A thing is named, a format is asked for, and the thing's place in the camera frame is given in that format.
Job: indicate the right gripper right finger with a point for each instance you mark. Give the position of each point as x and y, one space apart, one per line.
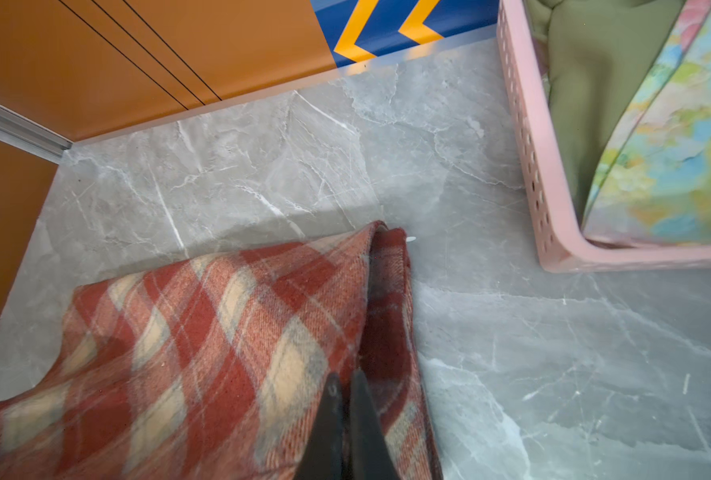
370 457

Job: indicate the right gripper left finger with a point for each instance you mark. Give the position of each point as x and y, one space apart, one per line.
323 458

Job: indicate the red plaid skirt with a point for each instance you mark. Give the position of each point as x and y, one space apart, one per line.
214 367

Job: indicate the pink perforated plastic basket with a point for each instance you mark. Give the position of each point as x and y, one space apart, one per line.
560 245

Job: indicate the floral pastel skirt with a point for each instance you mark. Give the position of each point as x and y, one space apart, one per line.
653 182

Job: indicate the olive green skirt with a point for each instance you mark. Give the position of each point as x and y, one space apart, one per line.
596 54

